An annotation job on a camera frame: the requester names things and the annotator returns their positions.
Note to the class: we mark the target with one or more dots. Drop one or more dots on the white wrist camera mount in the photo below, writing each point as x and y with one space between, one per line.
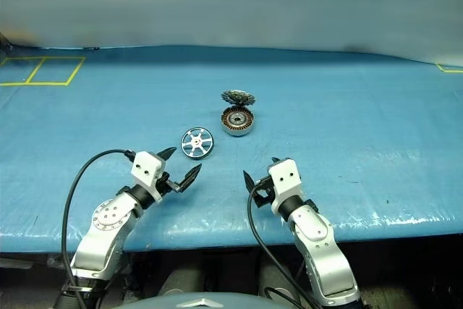
145 171
285 182

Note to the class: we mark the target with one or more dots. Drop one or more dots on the yellow tape corner mark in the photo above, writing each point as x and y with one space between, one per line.
448 69

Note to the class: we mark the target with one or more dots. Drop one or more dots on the blue plastic table cover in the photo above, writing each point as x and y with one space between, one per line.
325 142

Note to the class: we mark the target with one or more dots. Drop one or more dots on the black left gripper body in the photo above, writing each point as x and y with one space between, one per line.
167 185

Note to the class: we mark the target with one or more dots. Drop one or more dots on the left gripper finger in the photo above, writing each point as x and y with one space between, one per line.
167 153
191 176

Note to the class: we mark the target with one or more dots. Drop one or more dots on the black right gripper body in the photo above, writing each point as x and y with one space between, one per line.
266 189

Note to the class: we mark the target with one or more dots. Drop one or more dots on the dark rounded shape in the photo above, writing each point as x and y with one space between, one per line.
276 282
181 283

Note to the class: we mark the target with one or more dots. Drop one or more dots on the toothed metal rotor disc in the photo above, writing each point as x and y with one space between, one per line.
238 96

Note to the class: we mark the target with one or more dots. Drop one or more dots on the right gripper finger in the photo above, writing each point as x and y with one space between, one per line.
276 160
249 182

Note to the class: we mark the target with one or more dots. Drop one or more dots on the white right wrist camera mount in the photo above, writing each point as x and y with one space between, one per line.
285 182

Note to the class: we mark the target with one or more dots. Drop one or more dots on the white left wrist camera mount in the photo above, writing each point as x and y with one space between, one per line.
145 171

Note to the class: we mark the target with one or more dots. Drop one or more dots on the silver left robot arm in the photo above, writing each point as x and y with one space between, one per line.
105 229

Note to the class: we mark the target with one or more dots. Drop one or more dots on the grey robot torso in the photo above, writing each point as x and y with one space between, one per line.
202 301

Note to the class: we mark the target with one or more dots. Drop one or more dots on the yellow tape double square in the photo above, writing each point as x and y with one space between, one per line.
74 72

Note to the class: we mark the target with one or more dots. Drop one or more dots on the silver spoked rotor cap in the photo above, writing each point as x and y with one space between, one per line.
197 142

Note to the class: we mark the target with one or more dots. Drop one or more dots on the silver motor housing copper windings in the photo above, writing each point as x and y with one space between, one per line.
237 121

